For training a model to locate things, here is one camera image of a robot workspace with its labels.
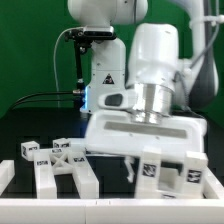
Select small white tagged cube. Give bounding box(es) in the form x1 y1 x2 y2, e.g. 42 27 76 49
21 141 40 161

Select white chair seat block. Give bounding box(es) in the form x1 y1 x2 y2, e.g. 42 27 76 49
158 167 186 199

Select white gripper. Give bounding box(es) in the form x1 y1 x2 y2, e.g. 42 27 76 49
85 110 207 183

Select white flat tagged base plate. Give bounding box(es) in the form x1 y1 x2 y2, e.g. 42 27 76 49
69 138 86 152

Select small white cube left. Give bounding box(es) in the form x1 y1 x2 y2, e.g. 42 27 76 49
53 138 71 148

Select white left fence bar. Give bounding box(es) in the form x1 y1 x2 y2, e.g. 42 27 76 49
0 160 15 196

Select grey white cable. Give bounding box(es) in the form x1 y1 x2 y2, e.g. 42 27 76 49
53 27 81 109

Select black camera on stand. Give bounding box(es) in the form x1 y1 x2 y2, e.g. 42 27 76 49
64 26 116 106

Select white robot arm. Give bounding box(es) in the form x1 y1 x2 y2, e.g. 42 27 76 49
85 0 218 169

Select white front fence bar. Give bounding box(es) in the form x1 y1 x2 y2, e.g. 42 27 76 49
0 199 224 224

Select white X-frame chair legs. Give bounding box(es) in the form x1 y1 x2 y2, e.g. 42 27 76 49
34 148 99 199

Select black cables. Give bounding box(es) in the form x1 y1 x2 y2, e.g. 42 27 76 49
8 89 86 113

